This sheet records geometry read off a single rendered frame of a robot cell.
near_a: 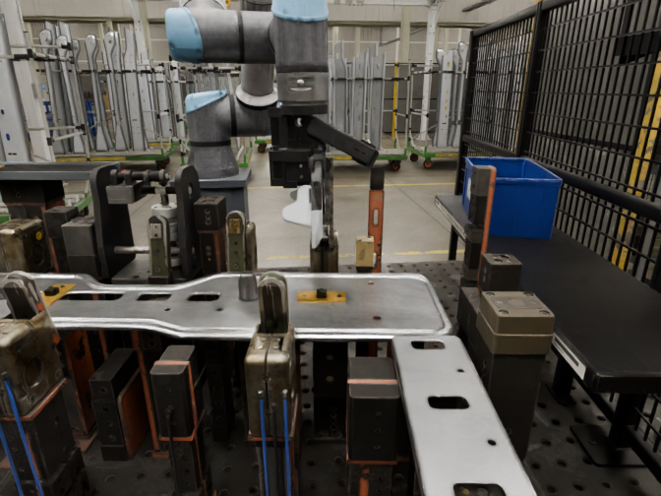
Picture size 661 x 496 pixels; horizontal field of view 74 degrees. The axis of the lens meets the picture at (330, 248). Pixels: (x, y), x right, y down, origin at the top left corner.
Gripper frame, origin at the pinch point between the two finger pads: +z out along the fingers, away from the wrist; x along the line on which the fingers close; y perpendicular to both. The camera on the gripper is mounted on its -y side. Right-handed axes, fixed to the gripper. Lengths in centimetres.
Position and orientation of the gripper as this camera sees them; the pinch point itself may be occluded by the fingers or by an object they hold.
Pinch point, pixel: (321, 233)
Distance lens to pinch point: 71.5
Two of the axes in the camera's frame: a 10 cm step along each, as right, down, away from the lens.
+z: 0.2, 9.4, 3.4
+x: -0.2, 3.4, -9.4
